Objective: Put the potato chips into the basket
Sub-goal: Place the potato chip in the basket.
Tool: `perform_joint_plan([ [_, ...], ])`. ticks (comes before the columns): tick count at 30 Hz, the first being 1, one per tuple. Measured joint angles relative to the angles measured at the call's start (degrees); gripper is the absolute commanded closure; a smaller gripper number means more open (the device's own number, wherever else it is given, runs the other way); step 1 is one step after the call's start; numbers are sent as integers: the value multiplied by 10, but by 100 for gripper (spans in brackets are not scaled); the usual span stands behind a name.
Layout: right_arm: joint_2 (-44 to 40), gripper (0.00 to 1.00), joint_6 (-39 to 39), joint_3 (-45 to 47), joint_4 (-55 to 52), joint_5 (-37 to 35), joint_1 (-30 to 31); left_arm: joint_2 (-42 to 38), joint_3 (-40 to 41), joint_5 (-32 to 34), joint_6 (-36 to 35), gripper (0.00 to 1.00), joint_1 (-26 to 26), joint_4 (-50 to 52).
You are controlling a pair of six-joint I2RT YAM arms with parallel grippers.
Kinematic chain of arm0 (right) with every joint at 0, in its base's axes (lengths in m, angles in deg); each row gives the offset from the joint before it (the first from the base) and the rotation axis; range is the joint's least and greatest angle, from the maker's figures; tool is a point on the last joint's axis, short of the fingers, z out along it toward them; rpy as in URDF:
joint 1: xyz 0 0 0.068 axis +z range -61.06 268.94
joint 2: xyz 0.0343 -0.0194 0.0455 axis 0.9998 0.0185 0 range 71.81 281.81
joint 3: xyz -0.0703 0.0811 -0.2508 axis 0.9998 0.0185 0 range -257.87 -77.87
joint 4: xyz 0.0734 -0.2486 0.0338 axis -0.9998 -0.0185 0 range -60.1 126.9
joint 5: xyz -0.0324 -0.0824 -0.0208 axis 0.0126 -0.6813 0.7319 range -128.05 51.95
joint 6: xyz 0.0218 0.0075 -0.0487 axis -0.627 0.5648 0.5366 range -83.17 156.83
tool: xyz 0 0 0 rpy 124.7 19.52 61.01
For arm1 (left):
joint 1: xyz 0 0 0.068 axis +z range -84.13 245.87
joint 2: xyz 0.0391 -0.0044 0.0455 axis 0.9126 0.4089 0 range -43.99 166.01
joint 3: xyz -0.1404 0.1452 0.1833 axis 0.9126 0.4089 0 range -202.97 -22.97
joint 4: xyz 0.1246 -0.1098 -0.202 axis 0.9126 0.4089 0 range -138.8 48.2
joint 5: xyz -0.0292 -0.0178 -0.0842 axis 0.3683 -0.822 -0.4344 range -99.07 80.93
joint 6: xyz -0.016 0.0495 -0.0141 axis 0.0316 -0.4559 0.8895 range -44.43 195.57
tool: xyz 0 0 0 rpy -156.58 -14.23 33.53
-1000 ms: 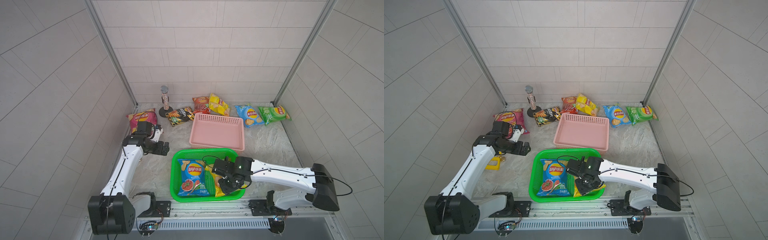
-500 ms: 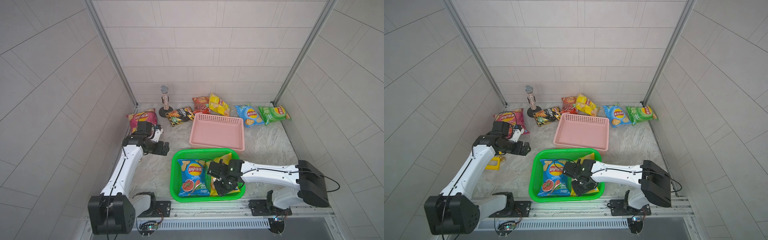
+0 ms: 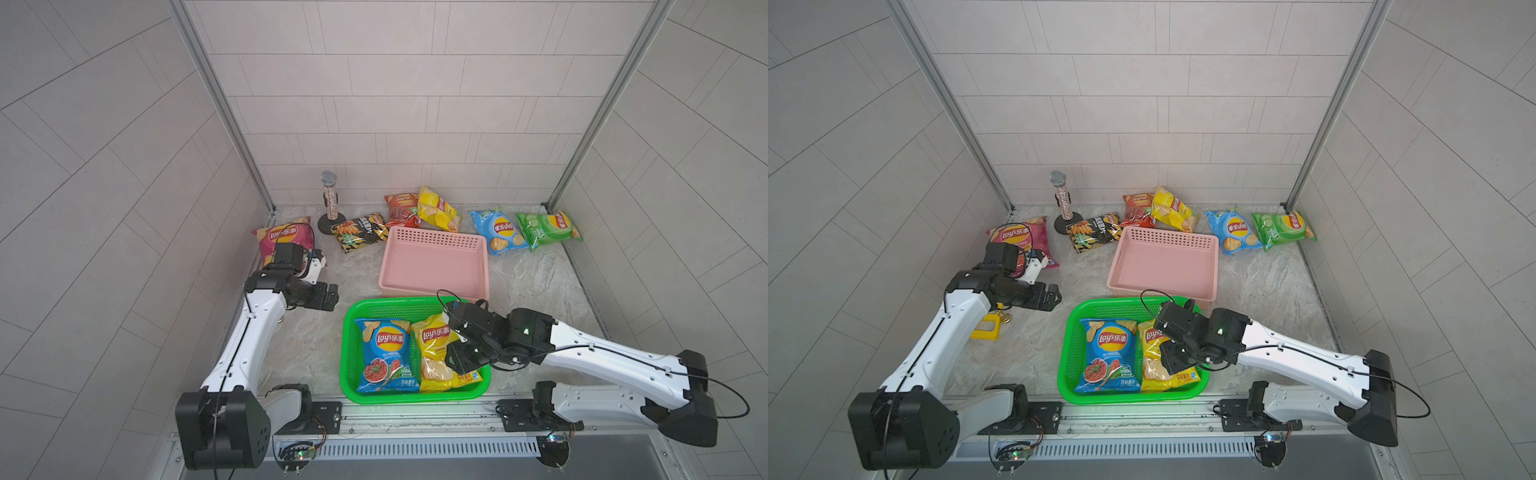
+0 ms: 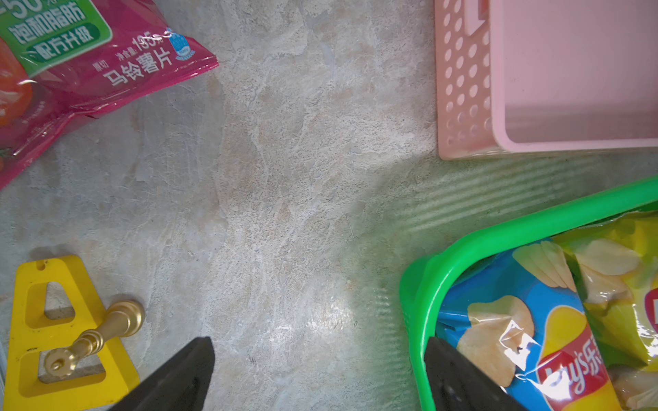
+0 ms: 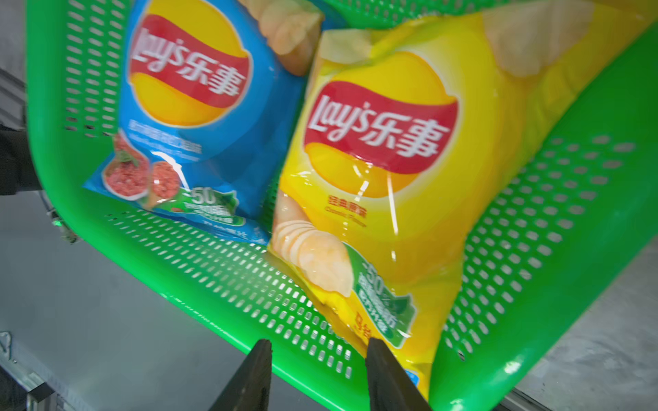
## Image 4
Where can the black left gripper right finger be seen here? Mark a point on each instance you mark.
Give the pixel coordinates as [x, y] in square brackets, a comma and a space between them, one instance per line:
[458, 385]

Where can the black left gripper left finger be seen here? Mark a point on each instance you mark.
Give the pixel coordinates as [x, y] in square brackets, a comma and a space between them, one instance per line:
[180, 384]

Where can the dark blue chips bag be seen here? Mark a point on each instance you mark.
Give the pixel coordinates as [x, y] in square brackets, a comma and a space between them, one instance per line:
[518, 318]

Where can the yellow chips bag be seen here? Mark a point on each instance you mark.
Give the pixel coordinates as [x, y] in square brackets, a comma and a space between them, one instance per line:
[614, 265]

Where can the green plastic basket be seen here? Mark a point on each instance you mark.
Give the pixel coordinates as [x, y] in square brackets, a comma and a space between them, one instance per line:
[425, 283]

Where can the pink plastic basket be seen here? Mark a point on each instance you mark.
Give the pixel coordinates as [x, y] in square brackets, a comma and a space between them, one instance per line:
[516, 77]

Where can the magenta chips bag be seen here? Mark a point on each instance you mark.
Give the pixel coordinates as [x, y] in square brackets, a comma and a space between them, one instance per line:
[66, 63]

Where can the brass knob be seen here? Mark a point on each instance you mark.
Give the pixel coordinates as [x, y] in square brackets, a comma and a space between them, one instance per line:
[122, 319]

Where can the yellow plastic triangle frame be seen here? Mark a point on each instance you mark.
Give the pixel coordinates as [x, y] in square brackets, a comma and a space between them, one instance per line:
[32, 334]

